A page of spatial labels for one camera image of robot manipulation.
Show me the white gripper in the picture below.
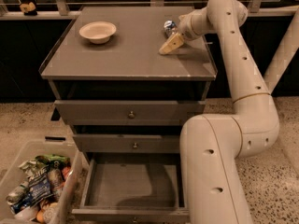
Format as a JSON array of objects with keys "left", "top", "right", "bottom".
[{"left": 159, "top": 7, "right": 215, "bottom": 55}]

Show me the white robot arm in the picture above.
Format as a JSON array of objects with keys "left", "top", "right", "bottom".
[{"left": 159, "top": 0, "right": 279, "bottom": 224}]

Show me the grey drawer cabinet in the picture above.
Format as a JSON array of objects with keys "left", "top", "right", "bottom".
[{"left": 38, "top": 5, "right": 218, "bottom": 166}]

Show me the grey top drawer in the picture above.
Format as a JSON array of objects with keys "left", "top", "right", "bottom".
[{"left": 54, "top": 100, "right": 205, "bottom": 126}]

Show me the grey drawer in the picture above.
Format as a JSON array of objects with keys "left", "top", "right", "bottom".
[
  {"left": 72, "top": 153, "right": 190, "bottom": 224},
  {"left": 54, "top": 100, "right": 205, "bottom": 126},
  {"left": 73, "top": 134, "right": 179, "bottom": 153}
]

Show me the grey middle drawer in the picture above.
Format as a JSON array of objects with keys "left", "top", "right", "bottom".
[{"left": 73, "top": 134, "right": 179, "bottom": 153}]

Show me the grey bottom drawer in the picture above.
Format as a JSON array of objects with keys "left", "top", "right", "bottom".
[{"left": 72, "top": 153, "right": 190, "bottom": 224}]

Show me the silver can in bin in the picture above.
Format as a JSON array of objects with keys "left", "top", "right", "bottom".
[{"left": 6, "top": 181, "right": 29, "bottom": 205}]

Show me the white paper bowl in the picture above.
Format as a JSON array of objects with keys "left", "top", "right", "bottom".
[{"left": 79, "top": 21, "right": 117, "bottom": 44}]

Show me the white diagonal pole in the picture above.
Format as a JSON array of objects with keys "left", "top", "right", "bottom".
[{"left": 263, "top": 8, "right": 299, "bottom": 93}]

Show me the yellow black object on ledge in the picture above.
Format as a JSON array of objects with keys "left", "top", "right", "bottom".
[{"left": 20, "top": 2, "right": 37, "bottom": 16}]

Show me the green snack bag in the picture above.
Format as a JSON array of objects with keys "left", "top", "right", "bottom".
[{"left": 18, "top": 154, "right": 72, "bottom": 177}]

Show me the blue chip bag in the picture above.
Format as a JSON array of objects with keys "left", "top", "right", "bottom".
[{"left": 10, "top": 169, "right": 52, "bottom": 214}]

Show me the clear plastic bin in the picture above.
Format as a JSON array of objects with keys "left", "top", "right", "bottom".
[{"left": 0, "top": 141, "right": 82, "bottom": 224}]

